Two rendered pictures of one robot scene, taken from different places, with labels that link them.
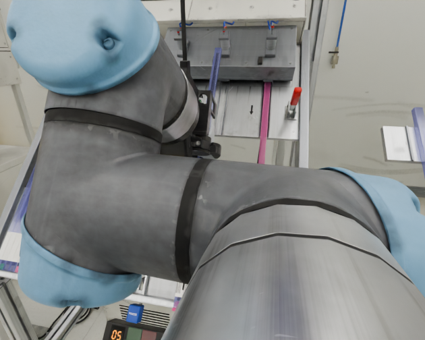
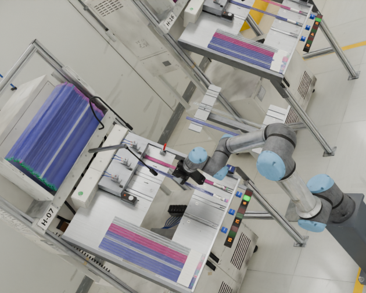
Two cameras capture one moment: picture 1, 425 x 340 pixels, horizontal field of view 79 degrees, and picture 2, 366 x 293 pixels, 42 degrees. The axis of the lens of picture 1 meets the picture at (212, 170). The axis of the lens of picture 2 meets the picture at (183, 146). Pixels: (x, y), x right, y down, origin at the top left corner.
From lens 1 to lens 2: 2.13 m
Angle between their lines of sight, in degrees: 40
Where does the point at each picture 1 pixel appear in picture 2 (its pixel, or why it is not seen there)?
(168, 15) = (94, 179)
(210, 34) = (112, 166)
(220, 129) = (159, 181)
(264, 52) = (136, 149)
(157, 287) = (216, 220)
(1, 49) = not seen: outside the picture
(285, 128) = (169, 157)
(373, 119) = not seen: hidden behind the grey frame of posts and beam
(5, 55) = not seen: outside the picture
